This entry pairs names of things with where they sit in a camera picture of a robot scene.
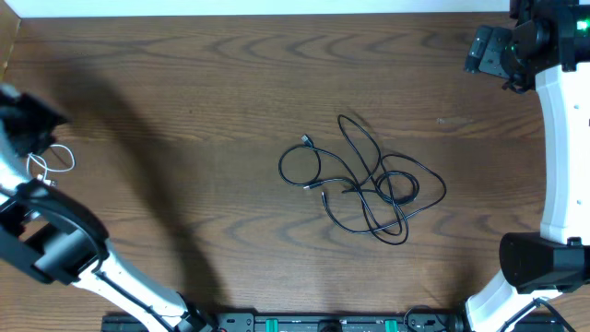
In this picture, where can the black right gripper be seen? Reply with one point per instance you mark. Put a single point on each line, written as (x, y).
(490, 62)

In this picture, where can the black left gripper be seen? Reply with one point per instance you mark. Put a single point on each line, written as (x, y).
(35, 120)

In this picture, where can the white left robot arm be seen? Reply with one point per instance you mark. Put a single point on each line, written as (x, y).
(50, 237)

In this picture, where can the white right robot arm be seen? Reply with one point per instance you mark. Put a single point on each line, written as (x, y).
(546, 51)

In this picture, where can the brown side panel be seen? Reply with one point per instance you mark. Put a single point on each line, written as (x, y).
(9, 27)

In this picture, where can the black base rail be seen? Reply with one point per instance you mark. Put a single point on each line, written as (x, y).
(419, 319)

